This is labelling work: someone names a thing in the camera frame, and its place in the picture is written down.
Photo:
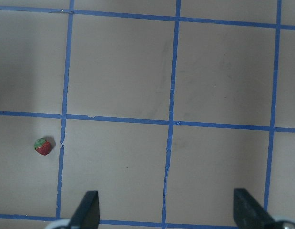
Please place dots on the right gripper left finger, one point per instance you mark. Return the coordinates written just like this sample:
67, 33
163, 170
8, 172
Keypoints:
86, 215

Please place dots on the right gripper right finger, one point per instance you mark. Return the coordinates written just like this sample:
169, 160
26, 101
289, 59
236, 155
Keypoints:
249, 214

